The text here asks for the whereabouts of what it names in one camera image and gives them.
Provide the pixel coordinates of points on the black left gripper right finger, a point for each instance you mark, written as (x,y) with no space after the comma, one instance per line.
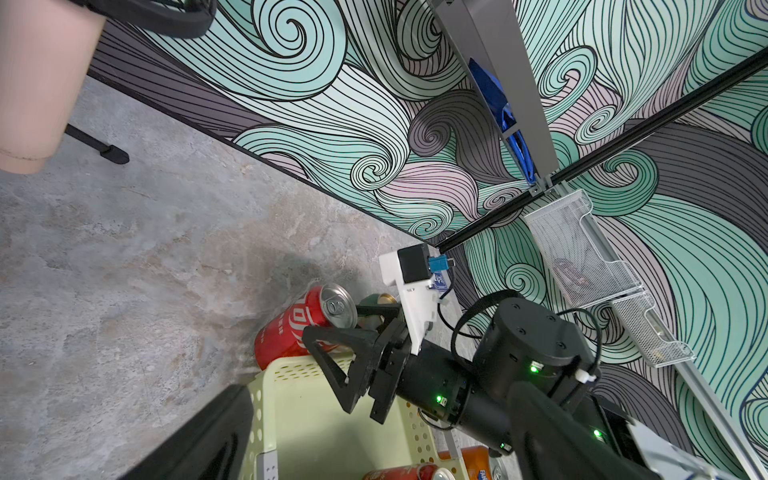
(549,444)

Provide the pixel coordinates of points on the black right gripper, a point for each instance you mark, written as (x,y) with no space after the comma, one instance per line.
(358,362)

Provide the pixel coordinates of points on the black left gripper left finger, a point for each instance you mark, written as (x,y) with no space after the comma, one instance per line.
(211,445)

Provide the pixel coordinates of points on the green gold-top tea can back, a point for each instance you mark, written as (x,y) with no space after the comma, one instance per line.
(374,310)

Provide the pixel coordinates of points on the red cola can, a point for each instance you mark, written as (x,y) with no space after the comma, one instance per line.
(325,305)
(424,471)

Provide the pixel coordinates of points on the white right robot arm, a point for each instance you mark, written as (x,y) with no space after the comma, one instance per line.
(527,343)

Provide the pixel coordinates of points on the light green plastic basket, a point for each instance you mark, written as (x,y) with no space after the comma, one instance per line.
(299,430)

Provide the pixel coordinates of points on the blue snack bag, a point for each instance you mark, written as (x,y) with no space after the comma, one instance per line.
(496,100)

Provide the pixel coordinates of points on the black tripod microphone stand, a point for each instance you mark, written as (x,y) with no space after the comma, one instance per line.
(187,19)

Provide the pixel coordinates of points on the beige foam microphone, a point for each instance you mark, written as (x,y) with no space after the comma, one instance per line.
(46,50)

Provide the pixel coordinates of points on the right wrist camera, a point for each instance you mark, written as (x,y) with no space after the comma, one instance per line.
(409,271)

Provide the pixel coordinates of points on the clear plastic wall bin small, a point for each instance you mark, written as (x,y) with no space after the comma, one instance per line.
(638,313)

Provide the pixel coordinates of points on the clear plastic wall bin large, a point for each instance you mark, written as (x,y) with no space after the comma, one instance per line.
(584,264)

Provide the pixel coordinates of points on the black corner frame post right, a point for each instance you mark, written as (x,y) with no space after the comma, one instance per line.
(637,134)

